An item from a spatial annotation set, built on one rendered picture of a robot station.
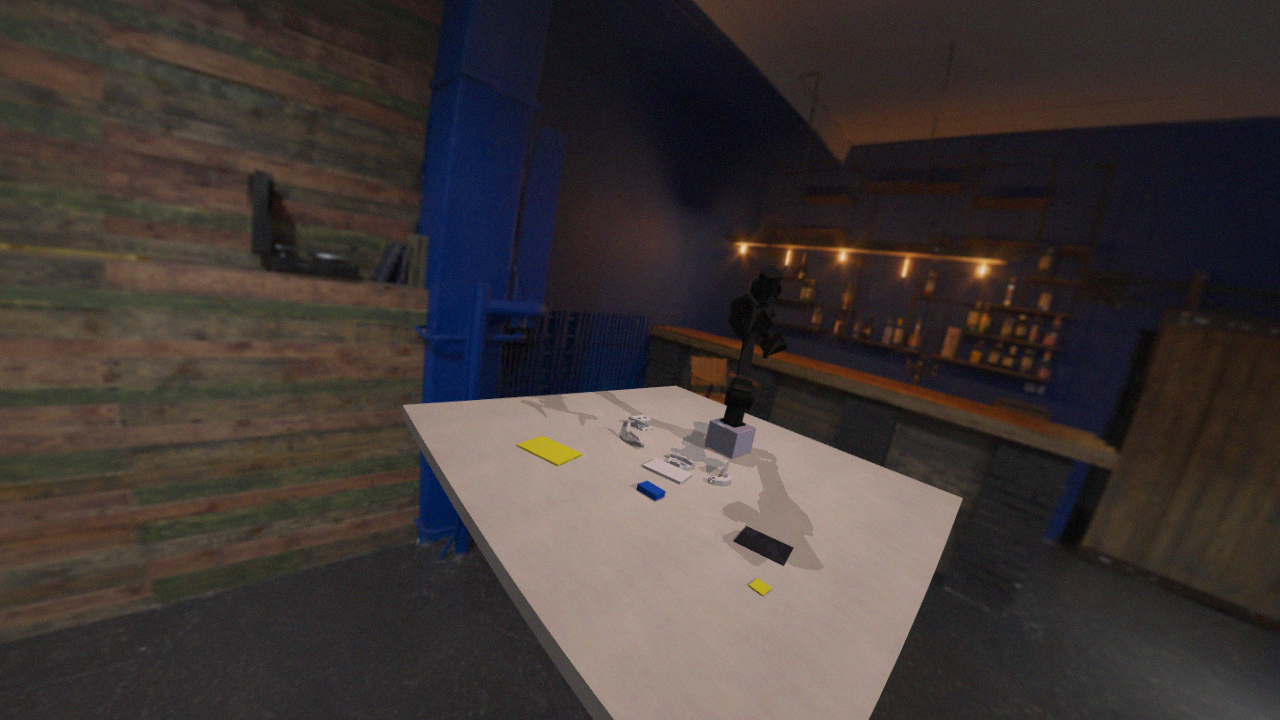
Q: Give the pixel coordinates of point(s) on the blue rectangular block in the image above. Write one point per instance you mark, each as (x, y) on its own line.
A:
(651, 490)

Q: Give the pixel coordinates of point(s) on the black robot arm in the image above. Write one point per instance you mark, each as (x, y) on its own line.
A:
(740, 396)

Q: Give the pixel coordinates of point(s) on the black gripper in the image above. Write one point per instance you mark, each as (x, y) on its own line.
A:
(758, 315)

